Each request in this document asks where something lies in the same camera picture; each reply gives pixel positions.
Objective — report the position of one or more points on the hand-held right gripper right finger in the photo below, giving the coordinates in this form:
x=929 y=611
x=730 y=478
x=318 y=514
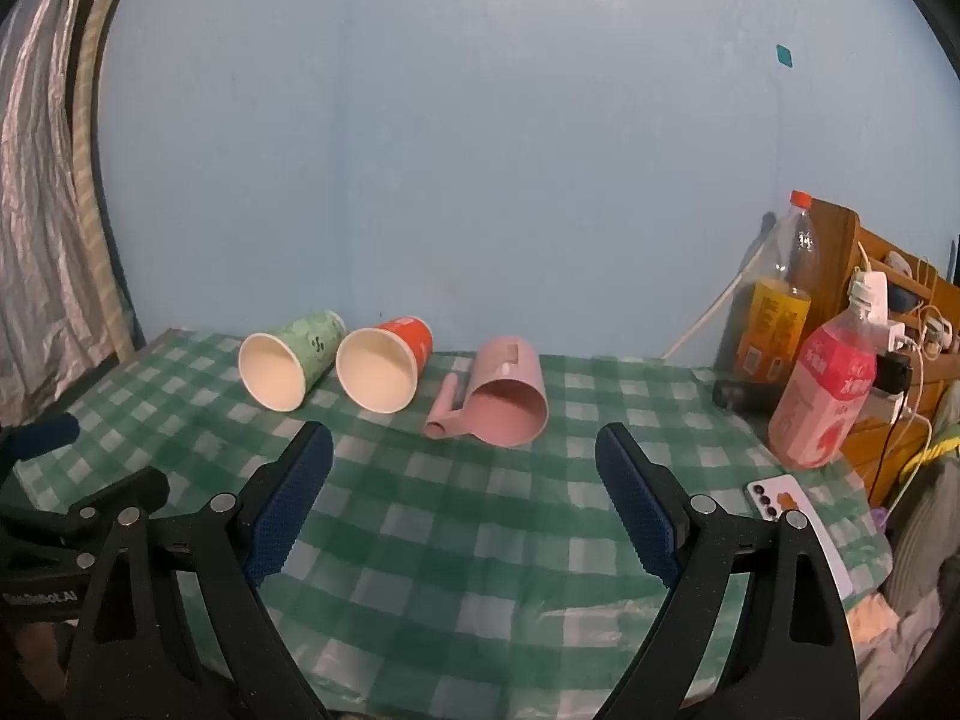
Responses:
x=637 y=499

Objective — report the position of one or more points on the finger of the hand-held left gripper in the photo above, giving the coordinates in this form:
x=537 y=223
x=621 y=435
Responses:
x=45 y=431
x=112 y=491

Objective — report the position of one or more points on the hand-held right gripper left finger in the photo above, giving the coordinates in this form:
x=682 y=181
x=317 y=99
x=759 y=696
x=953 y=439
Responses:
x=289 y=499

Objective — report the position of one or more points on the green paper cup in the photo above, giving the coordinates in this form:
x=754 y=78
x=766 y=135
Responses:
x=315 y=345

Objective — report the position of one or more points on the red paper cup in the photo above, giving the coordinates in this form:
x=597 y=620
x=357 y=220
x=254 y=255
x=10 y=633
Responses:
x=409 y=341

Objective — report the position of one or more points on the white smartphone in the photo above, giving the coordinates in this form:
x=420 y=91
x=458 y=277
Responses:
x=780 y=499

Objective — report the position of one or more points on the small black box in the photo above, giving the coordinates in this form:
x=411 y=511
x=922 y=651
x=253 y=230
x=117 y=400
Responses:
x=739 y=394

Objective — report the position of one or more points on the green checked tablecloth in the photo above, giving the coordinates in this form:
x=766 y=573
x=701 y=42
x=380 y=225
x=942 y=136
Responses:
x=465 y=555

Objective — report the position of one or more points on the pink drink bottle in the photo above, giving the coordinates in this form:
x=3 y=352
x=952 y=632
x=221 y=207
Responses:
x=825 y=390

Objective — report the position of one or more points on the orange soda bottle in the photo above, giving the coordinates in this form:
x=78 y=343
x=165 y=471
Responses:
x=772 y=322

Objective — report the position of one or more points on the grey curtain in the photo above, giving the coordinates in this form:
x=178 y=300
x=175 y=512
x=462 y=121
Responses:
x=45 y=202

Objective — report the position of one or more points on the black power adapter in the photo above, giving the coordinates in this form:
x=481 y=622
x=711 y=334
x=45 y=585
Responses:
x=891 y=373

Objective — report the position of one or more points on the rumpled bedding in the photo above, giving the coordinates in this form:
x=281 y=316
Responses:
x=922 y=540

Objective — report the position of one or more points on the white charger plug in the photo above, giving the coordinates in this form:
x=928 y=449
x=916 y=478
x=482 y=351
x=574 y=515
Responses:
x=892 y=336

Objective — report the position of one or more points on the wooden headboard shelf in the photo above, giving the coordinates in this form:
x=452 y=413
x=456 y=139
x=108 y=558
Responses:
x=836 y=247

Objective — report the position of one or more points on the teal wall sticker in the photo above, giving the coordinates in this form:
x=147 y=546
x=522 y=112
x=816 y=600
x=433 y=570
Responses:
x=785 y=55

